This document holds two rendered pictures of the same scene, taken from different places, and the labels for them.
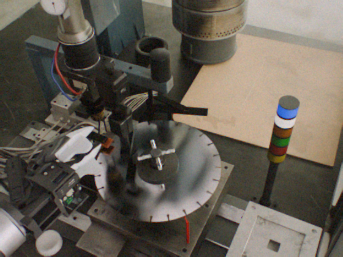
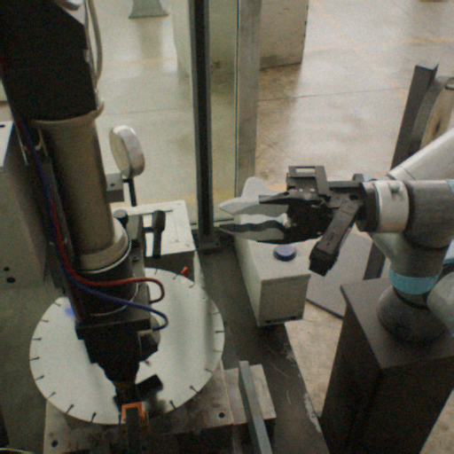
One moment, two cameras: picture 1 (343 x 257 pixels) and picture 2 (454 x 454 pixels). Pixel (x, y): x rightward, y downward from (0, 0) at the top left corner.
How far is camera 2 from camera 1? 105 cm
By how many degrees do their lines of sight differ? 81
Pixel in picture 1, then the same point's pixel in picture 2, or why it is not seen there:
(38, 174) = (320, 191)
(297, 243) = not seen: hidden behind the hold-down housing
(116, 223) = (220, 379)
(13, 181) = (343, 221)
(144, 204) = (194, 313)
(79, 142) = (253, 191)
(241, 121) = not seen: outside the picture
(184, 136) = (58, 336)
